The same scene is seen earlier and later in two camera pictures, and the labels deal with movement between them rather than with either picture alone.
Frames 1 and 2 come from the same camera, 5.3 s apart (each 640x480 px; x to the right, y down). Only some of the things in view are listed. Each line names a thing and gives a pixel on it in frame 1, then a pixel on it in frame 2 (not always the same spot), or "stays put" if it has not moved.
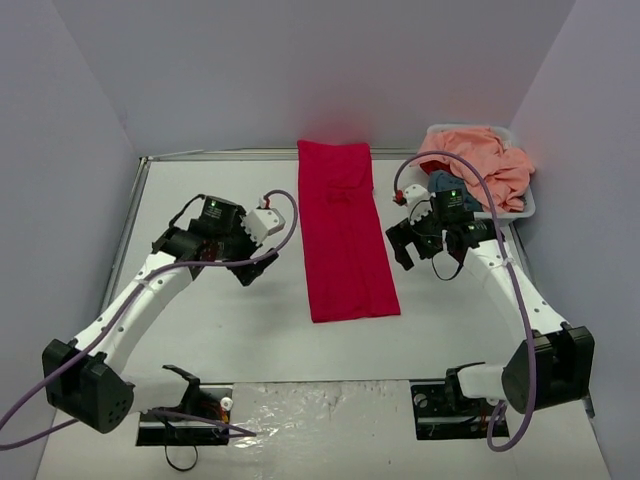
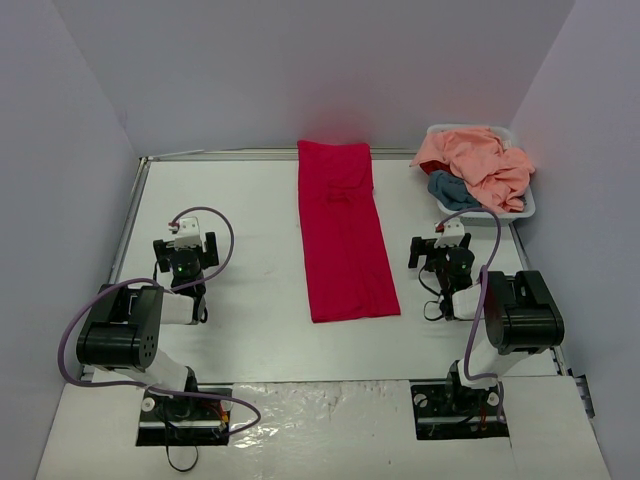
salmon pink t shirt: (505, 170) stays put
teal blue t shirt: (442, 181) stays put
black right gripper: (413, 240) -> (416, 250)
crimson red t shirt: (349, 271) stays put
